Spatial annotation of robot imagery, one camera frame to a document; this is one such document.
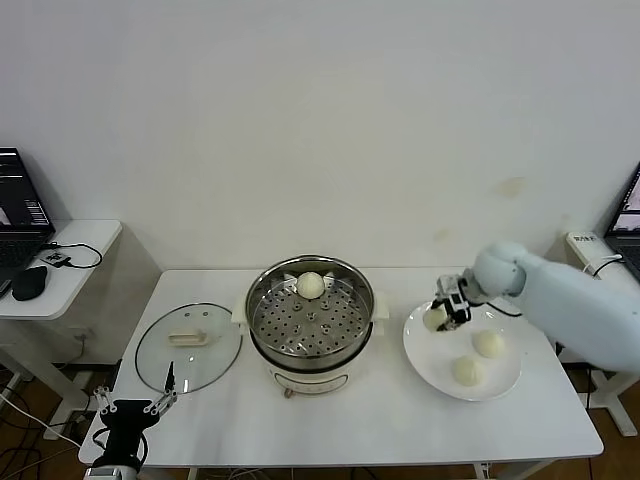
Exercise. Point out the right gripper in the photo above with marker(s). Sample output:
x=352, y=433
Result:
x=457, y=286

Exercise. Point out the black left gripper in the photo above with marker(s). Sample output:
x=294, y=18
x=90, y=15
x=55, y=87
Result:
x=127, y=420

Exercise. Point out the white steamed baozi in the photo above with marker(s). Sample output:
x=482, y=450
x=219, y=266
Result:
x=488, y=344
x=311, y=286
x=434, y=320
x=468, y=371

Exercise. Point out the round glass pot lid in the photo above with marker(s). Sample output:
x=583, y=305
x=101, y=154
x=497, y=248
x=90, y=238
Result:
x=165, y=360

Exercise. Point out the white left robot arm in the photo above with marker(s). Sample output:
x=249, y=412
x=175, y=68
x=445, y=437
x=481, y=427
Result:
x=112, y=474

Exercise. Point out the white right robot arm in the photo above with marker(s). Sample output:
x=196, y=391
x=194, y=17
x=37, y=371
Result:
x=575, y=310

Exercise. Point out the stainless steel steamer basket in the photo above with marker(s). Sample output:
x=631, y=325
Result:
x=280, y=320

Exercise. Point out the white round plate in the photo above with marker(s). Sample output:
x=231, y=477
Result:
x=430, y=375

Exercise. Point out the white side table with mouse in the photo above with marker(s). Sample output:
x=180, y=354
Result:
x=75, y=280

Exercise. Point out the black computer mouse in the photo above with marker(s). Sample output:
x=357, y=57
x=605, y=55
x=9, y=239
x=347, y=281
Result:
x=30, y=282

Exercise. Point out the cream electric cooking pot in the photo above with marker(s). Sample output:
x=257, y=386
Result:
x=310, y=380

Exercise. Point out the black laptop with pale windows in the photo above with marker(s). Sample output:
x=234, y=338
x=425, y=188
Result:
x=627, y=215

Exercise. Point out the black laptop with dark screen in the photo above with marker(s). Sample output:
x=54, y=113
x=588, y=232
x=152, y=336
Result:
x=20, y=200

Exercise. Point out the white wall socket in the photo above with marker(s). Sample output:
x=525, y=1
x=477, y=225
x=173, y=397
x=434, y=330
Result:
x=82, y=334

